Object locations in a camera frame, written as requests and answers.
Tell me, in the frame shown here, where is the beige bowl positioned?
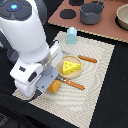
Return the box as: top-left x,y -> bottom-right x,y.
116,4 -> 128,30

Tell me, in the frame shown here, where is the light blue milk carton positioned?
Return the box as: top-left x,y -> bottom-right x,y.
66,27 -> 77,44

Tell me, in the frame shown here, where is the round wooden plate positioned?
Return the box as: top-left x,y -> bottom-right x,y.
56,55 -> 83,79

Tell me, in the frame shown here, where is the yellow toy cheese wedge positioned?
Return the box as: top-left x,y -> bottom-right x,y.
62,61 -> 81,74

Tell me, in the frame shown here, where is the beige striped placemat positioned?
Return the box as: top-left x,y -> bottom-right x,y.
11,30 -> 116,128

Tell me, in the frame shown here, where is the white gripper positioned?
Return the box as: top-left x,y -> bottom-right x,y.
10,42 -> 63,97

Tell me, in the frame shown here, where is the black round burner back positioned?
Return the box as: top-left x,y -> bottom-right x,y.
69,0 -> 84,6

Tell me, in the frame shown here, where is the toy knife wooden handle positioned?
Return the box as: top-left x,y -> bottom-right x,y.
61,49 -> 98,64

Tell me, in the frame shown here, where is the grey toy frying pan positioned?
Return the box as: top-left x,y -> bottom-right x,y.
7,50 -> 19,64

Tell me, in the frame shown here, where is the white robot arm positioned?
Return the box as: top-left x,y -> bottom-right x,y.
0,0 -> 63,97

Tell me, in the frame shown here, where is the toy fork wooden handle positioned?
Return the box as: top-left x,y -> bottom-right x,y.
56,77 -> 85,90

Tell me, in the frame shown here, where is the black round burner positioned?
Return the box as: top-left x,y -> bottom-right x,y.
69,0 -> 84,6
60,9 -> 76,19

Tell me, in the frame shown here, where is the pink toy stove board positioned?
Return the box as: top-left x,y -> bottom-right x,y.
48,0 -> 128,43

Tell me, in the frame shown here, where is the orange toy bread loaf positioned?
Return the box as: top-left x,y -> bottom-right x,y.
47,80 -> 61,93

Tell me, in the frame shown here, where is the grey toy cooking pot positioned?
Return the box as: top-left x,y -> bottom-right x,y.
80,0 -> 105,25

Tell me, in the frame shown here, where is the black round burner front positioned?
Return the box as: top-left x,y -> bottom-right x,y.
60,9 -> 76,19

